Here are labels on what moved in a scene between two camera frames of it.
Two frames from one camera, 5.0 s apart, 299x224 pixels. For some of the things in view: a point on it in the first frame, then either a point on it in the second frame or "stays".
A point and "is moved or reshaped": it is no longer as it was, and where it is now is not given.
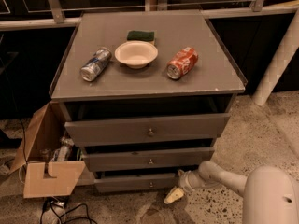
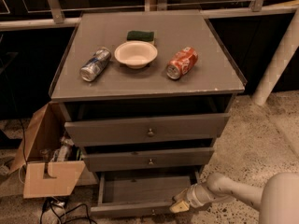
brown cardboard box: [44, 176] stays
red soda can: [182, 63] stays
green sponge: [144, 35] stays
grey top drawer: [147, 130] stays
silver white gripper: [186, 181] to [193, 195]
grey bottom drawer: [113, 182] is moved or reshaped
